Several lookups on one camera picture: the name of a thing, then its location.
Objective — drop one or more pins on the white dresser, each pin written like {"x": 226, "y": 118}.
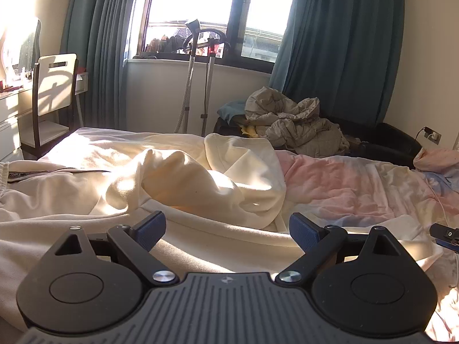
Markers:
{"x": 10, "y": 114}

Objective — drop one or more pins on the cream sweatpants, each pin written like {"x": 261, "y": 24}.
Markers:
{"x": 200, "y": 186}

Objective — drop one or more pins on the wavy vanity mirror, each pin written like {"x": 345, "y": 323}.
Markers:
{"x": 25, "y": 46}

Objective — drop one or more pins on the yellow cloth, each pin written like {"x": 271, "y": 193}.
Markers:
{"x": 250, "y": 131}

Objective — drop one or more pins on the white side table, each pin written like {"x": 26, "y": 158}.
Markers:
{"x": 81, "y": 80}

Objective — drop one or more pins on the dark framed window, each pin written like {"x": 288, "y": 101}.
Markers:
{"x": 200, "y": 3}

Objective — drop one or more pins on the grey puffer jacket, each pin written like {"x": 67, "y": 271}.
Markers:
{"x": 297, "y": 122}

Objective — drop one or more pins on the black charger plug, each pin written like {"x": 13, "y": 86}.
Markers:
{"x": 427, "y": 129}

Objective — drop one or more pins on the teal cloth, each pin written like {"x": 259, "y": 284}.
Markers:
{"x": 231, "y": 109}

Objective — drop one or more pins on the pair of metal crutches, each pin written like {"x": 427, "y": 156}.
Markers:
{"x": 190, "y": 79}

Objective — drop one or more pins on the bed with pastel sheet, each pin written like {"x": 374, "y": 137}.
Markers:
{"x": 340, "y": 186}

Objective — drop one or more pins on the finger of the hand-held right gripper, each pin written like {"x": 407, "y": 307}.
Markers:
{"x": 446, "y": 234}

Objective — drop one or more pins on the white and dark chair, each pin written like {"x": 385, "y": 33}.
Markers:
{"x": 57, "y": 82}

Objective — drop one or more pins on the pink pillow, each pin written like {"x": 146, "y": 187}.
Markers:
{"x": 437, "y": 159}

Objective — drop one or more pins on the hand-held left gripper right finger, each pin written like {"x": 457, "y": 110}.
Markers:
{"x": 304, "y": 233}

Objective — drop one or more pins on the black sofa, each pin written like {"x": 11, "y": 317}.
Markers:
{"x": 391, "y": 139}

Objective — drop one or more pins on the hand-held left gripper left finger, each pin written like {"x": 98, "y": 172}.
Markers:
{"x": 150, "y": 229}

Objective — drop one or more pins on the teal curtain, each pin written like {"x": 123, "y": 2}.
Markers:
{"x": 340, "y": 43}
{"x": 96, "y": 43}

